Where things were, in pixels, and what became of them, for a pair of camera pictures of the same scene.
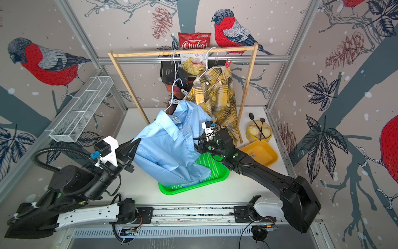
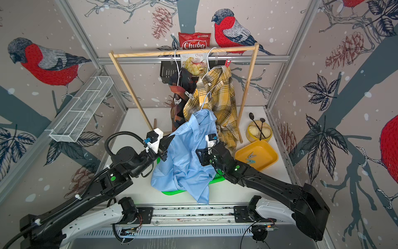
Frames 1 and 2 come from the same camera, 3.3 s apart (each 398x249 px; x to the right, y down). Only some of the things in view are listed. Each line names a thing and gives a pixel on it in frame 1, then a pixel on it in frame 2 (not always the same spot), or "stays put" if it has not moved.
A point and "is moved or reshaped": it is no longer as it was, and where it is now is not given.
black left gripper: [124, 158] -> [164, 146]
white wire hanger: [172, 93] -> [204, 100]
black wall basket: [168, 67] stays put
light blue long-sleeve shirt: [166, 151] is moved or reshaped
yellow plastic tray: [261, 151] stays put
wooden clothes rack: [112, 55] stays put
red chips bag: [197, 40] stays put
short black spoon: [263, 120] stays put
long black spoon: [252, 116] stays put
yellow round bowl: [253, 132] stays put
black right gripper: [202, 145] -> [204, 155]
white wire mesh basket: [69, 127] stays put
